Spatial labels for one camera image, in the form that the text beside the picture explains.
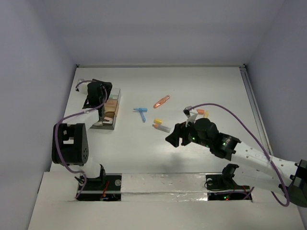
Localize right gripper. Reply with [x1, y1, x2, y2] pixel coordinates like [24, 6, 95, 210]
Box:
[165, 117, 211, 148]

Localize yellow eraser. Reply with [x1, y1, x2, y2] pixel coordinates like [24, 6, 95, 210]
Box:
[153, 118, 163, 125]

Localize small boxed eraser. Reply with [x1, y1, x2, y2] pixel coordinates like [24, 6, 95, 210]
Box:
[103, 116, 113, 122]

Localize white eraser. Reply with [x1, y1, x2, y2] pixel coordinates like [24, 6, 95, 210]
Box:
[93, 122, 103, 127]

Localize orange highlighter pen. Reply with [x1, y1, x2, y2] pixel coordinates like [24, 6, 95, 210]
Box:
[153, 95, 170, 109]

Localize blue highlighter pen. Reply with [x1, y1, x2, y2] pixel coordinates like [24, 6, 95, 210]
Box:
[133, 108, 147, 112]

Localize blue pen cap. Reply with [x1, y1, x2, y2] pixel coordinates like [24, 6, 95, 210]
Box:
[140, 111, 146, 123]

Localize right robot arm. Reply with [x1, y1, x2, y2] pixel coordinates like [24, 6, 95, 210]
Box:
[165, 118, 307, 207]

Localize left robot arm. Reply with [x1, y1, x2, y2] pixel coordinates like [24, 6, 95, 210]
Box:
[51, 79, 113, 189]

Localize short pencil in tube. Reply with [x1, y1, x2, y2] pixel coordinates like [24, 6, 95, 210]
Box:
[152, 124, 171, 133]

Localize clear plastic container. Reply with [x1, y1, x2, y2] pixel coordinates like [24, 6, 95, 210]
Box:
[109, 88, 121, 101]

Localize orange plastic container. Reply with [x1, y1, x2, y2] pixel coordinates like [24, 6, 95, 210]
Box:
[104, 99, 119, 115]

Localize dark grey plastic container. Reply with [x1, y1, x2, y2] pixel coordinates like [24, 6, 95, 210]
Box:
[91, 113, 117, 130]

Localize orange eraser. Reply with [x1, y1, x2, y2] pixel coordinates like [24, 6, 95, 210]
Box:
[197, 109, 205, 115]

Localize silver foil strip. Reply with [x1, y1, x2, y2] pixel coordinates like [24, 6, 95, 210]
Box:
[120, 173, 208, 202]

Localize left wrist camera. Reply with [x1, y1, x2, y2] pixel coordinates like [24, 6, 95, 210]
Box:
[75, 79, 92, 95]

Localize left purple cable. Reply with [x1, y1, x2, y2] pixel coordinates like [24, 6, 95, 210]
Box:
[54, 80, 108, 199]

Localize purple cable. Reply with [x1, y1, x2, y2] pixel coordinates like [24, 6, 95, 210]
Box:
[188, 103, 291, 207]
[54, 80, 108, 199]

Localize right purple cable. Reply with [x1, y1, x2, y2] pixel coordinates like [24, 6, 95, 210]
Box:
[188, 103, 291, 207]

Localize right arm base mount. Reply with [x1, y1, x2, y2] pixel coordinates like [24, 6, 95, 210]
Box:
[204, 164, 252, 201]

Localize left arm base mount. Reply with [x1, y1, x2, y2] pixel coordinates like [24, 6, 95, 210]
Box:
[77, 174, 122, 202]

